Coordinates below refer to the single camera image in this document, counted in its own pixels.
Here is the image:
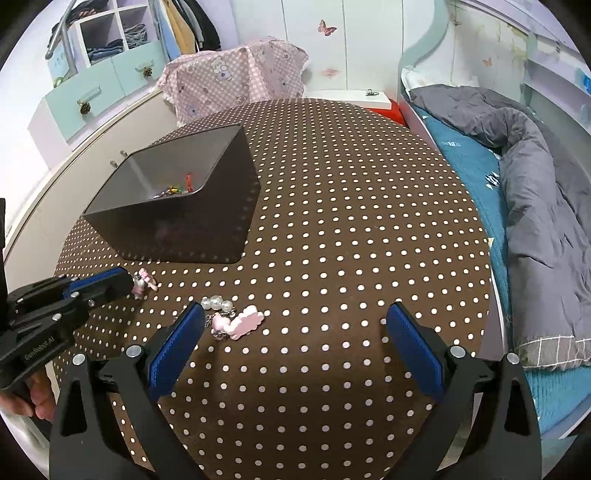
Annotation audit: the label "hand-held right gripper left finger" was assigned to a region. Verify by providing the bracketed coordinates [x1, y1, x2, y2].
[48, 302, 206, 480]

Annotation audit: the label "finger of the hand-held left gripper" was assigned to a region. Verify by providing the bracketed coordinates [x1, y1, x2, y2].
[46, 274, 136, 324]
[9, 267, 131, 308]

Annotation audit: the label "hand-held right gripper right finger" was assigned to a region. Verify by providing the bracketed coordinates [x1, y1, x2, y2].
[387, 302, 543, 480]

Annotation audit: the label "silver chain with pink charms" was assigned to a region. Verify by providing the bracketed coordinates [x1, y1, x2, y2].
[133, 268, 160, 297]

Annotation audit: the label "pearl bracelet with pink charms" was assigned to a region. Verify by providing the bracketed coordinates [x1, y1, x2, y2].
[201, 295, 266, 342]

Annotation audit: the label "grey metal box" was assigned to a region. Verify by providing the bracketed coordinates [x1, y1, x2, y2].
[83, 124, 262, 265]

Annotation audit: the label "person's left hand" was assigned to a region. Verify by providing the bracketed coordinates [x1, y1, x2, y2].
[0, 370, 57, 419]

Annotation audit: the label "white low cabinet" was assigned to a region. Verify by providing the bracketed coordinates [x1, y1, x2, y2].
[4, 90, 181, 264]

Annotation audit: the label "colourful trinkets in tray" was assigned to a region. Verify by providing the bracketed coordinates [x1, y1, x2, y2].
[152, 173, 204, 199]

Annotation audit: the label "brown polka dot tablecloth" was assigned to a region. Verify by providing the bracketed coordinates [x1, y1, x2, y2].
[51, 98, 492, 480]

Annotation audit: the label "mint green drawer unit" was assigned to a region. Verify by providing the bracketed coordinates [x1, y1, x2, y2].
[28, 44, 169, 160]

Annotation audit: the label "grey duvet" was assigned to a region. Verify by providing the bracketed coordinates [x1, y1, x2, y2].
[410, 84, 591, 370]

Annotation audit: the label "teal bed sheet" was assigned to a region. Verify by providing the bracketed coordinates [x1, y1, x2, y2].
[416, 104, 591, 435]

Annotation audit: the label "folded blue jeans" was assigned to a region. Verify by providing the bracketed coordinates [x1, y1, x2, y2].
[124, 23, 151, 47]
[88, 41, 125, 64]

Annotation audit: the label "pink checked bear cloth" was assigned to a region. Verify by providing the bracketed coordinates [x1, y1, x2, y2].
[156, 41, 310, 130]

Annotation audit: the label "grey metal pipe rack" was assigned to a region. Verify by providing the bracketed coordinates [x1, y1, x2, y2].
[45, 0, 100, 77]

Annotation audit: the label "white cubby shelf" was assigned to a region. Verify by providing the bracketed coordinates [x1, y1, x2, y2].
[69, 0, 162, 70]

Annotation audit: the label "light blue hanging garment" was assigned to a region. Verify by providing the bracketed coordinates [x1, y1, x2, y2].
[159, 0, 181, 61]

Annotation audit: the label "yellow hanging garment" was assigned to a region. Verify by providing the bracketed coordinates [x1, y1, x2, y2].
[167, 0, 195, 56]

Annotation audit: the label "black hanging garment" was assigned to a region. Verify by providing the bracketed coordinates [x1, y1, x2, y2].
[182, 0, 222, 52]

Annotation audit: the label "mint green bed frame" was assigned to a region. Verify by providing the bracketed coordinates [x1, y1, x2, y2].
[397, 0, 591, 444]

